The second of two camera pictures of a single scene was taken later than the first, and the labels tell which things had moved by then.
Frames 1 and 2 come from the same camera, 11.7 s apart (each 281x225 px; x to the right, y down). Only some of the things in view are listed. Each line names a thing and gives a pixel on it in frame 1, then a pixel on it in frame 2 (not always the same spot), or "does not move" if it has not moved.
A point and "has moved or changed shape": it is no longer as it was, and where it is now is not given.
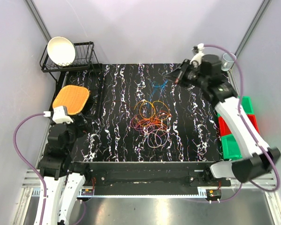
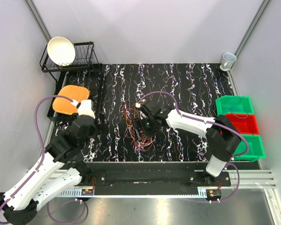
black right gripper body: x=189 y=75 -> x=148 y=127
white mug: x=227 y=61 does not move
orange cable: x=159 y=120 has moved or changed shape
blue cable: x=162 y=86 has moved or changed shape
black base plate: x=155 y=175 does not move
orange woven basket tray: x=75 y=98 does not move
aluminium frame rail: x=30 y=184 does not move
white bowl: x=61 y=51 does not move
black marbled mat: x=145 y=116 does not move
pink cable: x=157 y=135 has moved or changed shape
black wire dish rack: x=85 y=56 does not move
